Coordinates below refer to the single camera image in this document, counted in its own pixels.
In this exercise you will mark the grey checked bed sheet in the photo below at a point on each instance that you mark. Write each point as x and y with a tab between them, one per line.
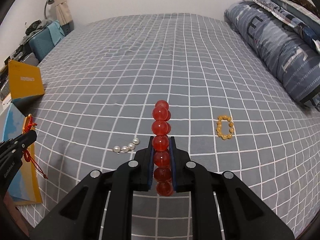
227	111

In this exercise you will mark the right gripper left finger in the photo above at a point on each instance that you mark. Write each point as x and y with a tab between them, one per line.
100	206

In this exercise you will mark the blue yellow cardboard box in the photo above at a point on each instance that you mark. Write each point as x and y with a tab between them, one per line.
25	85

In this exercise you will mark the blue desk lamp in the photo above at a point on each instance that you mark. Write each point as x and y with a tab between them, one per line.
48	2

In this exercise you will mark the grey patterned pillow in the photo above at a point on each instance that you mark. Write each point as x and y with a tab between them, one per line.
301	20

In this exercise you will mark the beige left curtain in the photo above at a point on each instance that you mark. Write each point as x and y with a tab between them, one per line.
63	12

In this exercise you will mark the teal suitcase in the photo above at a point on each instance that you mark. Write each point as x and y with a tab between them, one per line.
45	40

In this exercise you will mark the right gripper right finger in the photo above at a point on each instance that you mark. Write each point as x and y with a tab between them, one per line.
222	206

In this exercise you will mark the folded blue grey duvet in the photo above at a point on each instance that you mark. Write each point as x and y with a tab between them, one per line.
285	54

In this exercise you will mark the white pearl strand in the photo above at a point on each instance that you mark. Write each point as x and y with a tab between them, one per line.
127	148

